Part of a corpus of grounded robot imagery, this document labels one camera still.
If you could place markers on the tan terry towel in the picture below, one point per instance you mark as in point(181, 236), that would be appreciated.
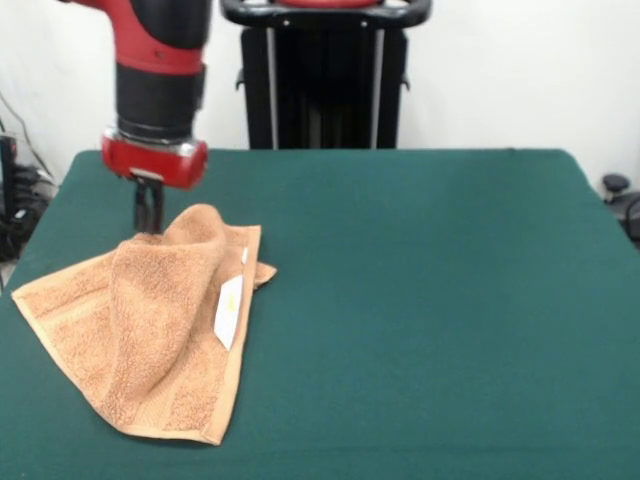
point(150, 325)

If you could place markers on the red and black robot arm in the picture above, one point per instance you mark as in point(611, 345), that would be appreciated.
point(155, 65)

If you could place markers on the dark green table cloth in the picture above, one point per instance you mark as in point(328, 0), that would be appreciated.
point(450, 300)

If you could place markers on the black box with red light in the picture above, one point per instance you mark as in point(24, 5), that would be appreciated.
point(7, 170)

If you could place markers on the red robot base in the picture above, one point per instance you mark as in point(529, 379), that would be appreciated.
point(325, 2)

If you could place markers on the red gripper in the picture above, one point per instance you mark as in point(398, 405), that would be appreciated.
point(160, 162)

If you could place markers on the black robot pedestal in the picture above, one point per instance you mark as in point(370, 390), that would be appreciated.
point(320, 100)

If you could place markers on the black chair base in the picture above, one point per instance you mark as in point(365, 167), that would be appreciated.
point(616, 182)

